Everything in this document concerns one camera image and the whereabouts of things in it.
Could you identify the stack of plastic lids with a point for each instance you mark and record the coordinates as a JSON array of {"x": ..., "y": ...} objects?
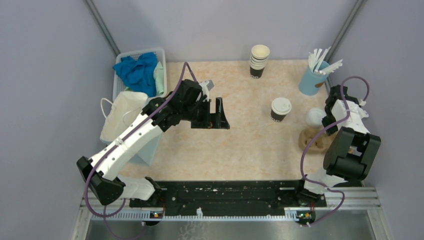
[{"x": 314, "y": 118}]

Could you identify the white plastic basket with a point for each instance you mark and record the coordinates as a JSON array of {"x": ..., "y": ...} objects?
[{"x": 118, "y": 85}]

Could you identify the stack of paper cups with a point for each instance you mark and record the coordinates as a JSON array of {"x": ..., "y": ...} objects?
[{"x": 258, "y": 60}]

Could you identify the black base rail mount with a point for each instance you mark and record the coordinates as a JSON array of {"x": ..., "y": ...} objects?
[{"x": 234, "y": 198}]

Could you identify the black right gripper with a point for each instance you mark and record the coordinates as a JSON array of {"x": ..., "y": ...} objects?
[{"x": 331, "y": 131}]

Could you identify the blue cloth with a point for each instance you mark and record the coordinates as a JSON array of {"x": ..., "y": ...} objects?
[{"x": 138, "y": 75}]

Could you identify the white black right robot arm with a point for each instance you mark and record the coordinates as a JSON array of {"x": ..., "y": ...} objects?
[{"x": 353, "y": 149}]

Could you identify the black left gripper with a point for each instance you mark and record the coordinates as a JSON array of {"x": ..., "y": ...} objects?
[{"x": 221, "y": 121}]

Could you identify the translucent plastic cup lid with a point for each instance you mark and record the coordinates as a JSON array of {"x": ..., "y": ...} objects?
[{"x": 281, "y": 106}]

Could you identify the white wrapped straws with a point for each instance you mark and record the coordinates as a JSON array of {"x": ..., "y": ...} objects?
[{"x": 316, "y": 60}]

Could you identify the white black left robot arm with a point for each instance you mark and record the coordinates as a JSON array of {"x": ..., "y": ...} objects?
[{"x": 101, "y": 171}]

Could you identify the brown pulp cup carrier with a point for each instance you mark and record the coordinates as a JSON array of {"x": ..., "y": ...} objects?
[{"x": 320, "y": 146}]

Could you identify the light blue paper bag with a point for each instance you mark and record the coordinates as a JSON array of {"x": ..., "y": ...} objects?
[{"x": 119, "y": 115}]

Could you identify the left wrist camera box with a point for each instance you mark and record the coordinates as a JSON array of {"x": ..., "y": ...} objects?
[{"x": 206, "y": 87}]

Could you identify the single black paper cup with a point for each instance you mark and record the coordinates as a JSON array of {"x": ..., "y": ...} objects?
[{"x": 277, "y": 117}]

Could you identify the blue straw holder cup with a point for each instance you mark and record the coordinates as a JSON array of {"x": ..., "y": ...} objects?
[{"x": 312, "y": 81}]

